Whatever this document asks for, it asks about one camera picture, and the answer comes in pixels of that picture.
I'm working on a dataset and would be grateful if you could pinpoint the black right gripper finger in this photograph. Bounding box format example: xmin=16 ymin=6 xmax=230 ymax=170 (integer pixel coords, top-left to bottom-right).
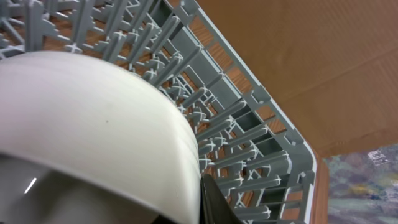
xmin=200 ymin=174 xmax=242 ymax=224

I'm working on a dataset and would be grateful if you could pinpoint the grey bowl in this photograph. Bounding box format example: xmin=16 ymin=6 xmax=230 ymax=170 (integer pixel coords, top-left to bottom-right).
xmin=1 ymin=51 xmax=201 ymax=223

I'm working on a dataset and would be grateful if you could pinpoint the grey dishwasher rack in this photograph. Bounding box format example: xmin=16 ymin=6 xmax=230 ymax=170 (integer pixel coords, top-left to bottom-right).
xmin=1 ymin=1 xmax=317 ymax=223

